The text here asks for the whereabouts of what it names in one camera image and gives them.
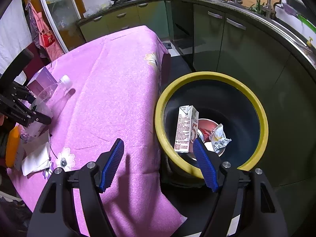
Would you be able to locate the clear plastic cup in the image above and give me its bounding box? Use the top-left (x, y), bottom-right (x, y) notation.
top-left (24, 83), bottom-right (59, 137)

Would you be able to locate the clear water bottle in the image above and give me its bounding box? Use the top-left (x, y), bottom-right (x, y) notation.
top-left (46, 75), bottom-right (72, 108)

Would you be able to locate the orange foam net sleeve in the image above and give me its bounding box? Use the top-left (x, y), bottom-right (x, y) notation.
top-left (5, 126), bottom-right (20, 168)

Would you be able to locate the silver wrapper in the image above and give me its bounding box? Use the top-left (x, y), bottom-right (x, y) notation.
top-left (209, 124), bottom-right (231, 152)

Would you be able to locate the red soda can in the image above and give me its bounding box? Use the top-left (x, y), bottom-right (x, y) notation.
top-left (198, 128), bottom-right (211, 143)

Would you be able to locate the red paper bucket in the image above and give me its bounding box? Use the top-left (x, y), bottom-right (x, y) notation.
top-left (197, 118), bottom-right (225, 157)

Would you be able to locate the white milk carton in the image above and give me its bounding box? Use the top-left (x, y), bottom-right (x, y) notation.
top-left (174, 105), bottom-right (199, 153)

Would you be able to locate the yellow rimmed trash bin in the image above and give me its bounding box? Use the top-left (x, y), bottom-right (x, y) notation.
top-left (155, 71), bottom-right (268, 181)

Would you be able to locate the steel kitchen sink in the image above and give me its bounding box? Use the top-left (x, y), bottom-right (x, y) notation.
top-left (272, 18), bottom-right (315, 55)

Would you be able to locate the purple cardboard box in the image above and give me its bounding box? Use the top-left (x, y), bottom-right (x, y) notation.
top-left (27, 67), bottom-right (57, 96)

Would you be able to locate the dark red chair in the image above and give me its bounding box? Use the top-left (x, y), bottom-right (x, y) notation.
top-left (17, 42), bottom-right (50, 86)

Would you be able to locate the white paper napkin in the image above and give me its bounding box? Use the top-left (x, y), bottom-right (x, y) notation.
top-left (21, 131), bottom-right (50, 176)

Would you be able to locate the red patterned apron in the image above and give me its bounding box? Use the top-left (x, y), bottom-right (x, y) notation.
top-left (25, 0), bottom-right (64, 62)

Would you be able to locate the white hanging cloth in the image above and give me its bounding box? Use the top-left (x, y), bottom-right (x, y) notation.
top-left (0, 0), bottom-right (32, 74)

